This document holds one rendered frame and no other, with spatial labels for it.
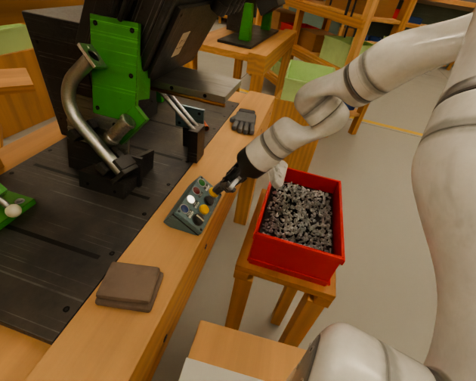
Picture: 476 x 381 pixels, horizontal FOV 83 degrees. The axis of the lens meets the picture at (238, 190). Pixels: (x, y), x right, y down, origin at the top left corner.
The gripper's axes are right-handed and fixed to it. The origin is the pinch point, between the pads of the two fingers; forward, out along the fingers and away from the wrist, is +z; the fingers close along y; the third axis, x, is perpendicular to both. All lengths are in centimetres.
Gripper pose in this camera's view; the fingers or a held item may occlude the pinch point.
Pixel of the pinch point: (219, 187)
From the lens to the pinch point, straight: 68.8
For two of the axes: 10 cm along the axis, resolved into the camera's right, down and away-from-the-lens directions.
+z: -6.5, 4.7, 6.0
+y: -2.7, 5.9, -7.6
